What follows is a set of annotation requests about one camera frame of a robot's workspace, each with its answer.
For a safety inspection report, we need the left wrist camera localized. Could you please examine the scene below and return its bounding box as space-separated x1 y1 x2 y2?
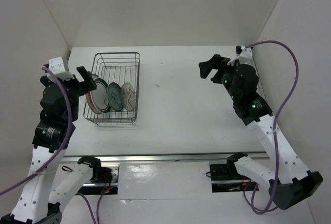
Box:
41 57 74 81

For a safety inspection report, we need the white plate teal red rim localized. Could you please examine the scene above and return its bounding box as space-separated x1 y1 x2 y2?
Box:
91 77 111 113

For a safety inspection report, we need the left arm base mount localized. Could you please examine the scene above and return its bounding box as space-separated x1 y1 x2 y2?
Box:
62 155 119 196

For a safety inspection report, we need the clear glass plate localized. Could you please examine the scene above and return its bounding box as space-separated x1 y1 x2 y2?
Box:
121 83 136 112

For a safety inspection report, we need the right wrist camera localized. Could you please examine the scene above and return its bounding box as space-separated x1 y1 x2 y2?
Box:
227 46 253 66

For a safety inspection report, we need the orange sunburst plate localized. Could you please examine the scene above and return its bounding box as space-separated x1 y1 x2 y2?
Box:
86 74 108 114

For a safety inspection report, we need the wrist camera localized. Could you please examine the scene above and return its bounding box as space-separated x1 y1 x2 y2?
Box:
227 46 253 66
41 57 74 81

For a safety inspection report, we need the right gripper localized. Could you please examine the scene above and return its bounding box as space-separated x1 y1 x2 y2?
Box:
199 54 245 100

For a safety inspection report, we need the blue floral plate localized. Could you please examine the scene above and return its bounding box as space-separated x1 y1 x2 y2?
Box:
107 82 124 112

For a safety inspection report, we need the grey wire dish rack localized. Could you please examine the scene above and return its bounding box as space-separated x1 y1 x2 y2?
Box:
83 52 140 125

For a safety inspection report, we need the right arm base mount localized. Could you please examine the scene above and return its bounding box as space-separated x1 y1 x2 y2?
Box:
205 152 255 193

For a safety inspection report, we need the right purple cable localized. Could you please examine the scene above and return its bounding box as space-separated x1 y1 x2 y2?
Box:
243 40 299 215

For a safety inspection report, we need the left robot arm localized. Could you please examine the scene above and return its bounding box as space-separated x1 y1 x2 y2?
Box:
1 65 113 223

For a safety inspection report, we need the aluminium rail frame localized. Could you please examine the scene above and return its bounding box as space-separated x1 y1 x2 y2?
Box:
62 46 285 162

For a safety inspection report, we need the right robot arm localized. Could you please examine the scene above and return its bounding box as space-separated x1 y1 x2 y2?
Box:
199 54 323 210

